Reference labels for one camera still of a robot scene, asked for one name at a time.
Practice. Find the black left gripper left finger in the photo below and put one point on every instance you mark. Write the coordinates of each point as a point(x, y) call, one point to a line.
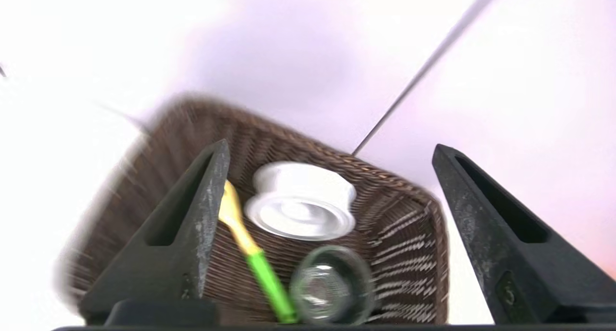
point(173, 244)

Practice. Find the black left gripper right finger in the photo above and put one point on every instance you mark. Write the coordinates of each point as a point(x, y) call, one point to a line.
point(510, 254)

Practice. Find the yellow green pasta fork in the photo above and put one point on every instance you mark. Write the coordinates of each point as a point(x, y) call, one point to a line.
point(260, 268)

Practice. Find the white translucent plastic container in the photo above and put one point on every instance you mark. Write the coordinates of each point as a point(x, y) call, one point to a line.
point(303, 201)

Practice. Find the dark brown wicker basket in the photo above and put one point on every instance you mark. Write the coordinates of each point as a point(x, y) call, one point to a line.
point(394, 235)

